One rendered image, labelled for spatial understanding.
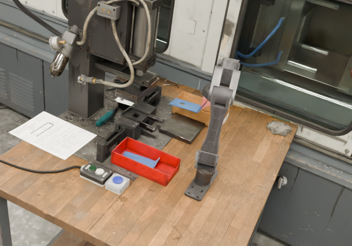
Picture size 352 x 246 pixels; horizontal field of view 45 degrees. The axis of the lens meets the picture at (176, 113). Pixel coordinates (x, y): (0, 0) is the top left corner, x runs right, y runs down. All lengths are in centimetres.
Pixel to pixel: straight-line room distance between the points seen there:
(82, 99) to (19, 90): 151
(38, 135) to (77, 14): 53
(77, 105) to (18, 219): 104
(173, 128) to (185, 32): 63
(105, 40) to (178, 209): 72
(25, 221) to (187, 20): 151
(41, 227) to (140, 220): 127
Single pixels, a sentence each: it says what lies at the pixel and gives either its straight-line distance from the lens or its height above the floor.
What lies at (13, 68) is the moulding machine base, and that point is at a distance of 332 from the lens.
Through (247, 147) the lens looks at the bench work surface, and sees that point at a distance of 193.
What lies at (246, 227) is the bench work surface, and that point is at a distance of 156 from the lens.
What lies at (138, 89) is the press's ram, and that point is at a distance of 173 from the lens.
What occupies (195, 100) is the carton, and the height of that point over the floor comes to 94.
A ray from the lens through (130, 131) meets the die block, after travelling 179.
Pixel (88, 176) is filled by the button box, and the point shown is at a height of 92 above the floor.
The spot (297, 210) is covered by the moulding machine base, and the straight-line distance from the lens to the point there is 254.
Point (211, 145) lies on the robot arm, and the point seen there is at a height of 109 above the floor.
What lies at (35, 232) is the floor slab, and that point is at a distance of 268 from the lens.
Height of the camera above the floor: 200
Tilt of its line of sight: 33 degrees down
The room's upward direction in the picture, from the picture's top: 9 degrees clockwise
